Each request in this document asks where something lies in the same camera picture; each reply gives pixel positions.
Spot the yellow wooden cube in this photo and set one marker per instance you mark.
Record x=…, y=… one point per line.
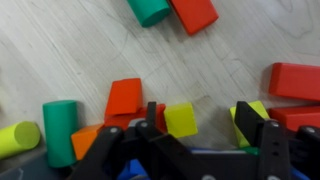
x=260, y=108
x=181, y=120

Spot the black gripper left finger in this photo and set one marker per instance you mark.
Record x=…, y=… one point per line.
x=116, y=146

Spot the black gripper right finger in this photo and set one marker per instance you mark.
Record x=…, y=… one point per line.
x=283, y=150

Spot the red triangular wooden block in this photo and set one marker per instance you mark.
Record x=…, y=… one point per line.
x=124, y=96

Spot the blue wooden block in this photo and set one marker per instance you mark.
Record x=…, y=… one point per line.
x=133, y=170

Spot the long red wooden block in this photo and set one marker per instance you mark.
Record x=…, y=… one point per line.
x=193, y=15

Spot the green wooden cylinder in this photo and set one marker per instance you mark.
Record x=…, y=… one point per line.
x=148, y=11
x=60, y=133

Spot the orange wooden block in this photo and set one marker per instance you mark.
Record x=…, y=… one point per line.
x=85, y=141

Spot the yellow wooden cylinder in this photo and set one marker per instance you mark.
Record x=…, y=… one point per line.
x=18, y=138

